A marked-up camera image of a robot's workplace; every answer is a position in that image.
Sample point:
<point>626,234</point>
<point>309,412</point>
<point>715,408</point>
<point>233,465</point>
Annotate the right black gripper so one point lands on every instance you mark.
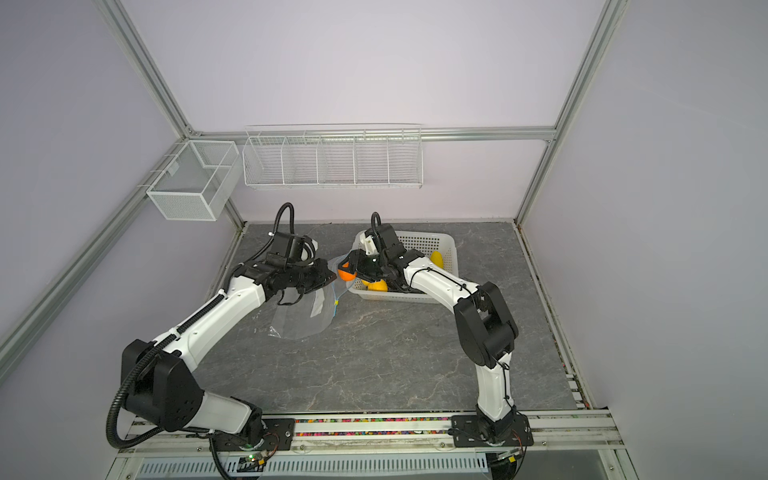
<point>354,256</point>

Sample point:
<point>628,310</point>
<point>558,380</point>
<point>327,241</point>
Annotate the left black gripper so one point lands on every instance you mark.
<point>323,272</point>

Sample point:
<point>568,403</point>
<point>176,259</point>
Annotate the orange fruit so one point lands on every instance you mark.
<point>346,276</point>

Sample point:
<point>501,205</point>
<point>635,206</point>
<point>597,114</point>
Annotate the clear zip top bag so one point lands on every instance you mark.
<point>298,318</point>

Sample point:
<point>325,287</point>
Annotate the white plastic basket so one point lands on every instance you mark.
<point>426,242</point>

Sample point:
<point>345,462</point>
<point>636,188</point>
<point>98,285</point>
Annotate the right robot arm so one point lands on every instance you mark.
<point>485,325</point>

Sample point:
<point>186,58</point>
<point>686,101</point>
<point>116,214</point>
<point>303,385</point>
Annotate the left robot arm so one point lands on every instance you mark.
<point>158,391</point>

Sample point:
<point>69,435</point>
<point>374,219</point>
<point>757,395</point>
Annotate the yellow lemon front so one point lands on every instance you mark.
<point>379,286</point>

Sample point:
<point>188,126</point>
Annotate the white vent grille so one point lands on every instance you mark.
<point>329,466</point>

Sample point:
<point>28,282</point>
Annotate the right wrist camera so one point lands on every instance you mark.
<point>367,243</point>

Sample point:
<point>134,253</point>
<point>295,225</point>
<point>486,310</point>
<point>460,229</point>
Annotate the white wire wall rack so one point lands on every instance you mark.
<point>352,155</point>

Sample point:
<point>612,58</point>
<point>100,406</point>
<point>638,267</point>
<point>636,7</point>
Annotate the white mesh wall box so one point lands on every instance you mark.
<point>198,181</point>

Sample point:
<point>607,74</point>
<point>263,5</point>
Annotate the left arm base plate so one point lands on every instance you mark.
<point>274,434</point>

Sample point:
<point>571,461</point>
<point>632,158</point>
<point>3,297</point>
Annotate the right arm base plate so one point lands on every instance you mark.
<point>474,430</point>

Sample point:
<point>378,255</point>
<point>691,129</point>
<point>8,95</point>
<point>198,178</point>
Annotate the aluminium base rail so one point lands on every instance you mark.
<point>428,432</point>

